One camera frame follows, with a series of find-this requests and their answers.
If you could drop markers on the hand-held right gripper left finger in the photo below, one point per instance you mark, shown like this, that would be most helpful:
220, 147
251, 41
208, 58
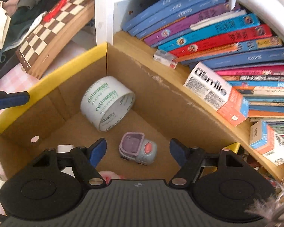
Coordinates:
98, 152

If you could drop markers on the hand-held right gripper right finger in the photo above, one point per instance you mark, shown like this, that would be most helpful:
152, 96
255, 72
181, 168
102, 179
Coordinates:
177, 150

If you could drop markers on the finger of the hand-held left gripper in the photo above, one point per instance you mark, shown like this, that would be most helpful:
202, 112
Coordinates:
11, 99

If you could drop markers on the purple grey toy car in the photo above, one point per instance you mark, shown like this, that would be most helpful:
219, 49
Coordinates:
144, 156

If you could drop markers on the yellow cardboard box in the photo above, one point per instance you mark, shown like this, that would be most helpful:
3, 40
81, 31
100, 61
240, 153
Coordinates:
156, 113

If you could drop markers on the pink checkered desk mat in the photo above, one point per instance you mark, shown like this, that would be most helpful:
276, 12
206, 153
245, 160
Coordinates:
11, 80

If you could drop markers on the pink soft item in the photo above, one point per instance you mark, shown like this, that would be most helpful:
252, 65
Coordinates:
111, 175

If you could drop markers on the small white plastic item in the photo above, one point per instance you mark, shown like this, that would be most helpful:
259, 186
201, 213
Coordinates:
64, 149

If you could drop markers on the white and orange carton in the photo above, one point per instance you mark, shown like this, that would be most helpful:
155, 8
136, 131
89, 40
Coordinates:
210, 87

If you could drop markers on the wooden folding chessboard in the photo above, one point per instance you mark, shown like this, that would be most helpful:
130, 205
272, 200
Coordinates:
56, 28

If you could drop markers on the blue orange white carton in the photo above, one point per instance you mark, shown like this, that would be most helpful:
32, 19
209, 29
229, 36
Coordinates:
262, 139

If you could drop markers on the small white red box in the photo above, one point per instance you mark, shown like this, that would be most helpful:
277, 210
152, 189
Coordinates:
164, 58

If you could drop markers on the red tassel ornament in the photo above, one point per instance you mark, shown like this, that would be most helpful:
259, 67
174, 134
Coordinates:
53, 14

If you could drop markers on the pile of clothes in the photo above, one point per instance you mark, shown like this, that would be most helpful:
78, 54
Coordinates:
26, 4

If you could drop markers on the row of colourful books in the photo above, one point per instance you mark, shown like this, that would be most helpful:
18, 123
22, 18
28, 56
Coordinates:
227, 33

